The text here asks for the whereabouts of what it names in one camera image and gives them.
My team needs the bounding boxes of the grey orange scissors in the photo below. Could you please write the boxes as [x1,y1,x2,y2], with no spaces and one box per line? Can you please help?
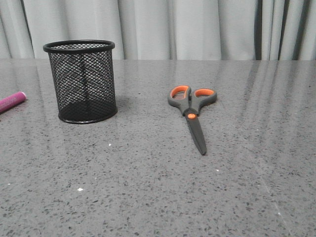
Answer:
[167,85,217,155]

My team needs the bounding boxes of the pink highlighter pen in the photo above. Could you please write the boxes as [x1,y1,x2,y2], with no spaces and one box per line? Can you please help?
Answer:
[0,91,27,113]

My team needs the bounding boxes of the black mesh pen holder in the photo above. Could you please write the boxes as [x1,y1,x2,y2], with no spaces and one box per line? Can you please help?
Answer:
[43,39,118,124]

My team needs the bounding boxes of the grey curtain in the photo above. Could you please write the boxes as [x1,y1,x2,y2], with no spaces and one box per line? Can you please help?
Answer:
[0,0,316,60]

